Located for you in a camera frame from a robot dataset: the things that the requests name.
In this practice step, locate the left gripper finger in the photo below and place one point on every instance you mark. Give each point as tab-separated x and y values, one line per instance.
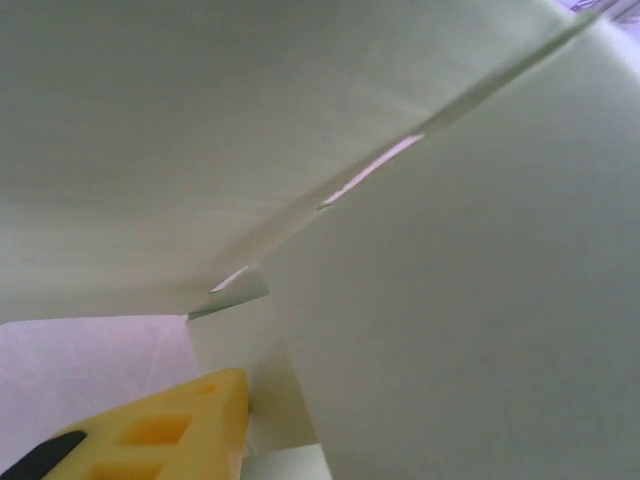
150	435

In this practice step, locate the green paper box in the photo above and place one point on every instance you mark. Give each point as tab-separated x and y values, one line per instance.
400	300

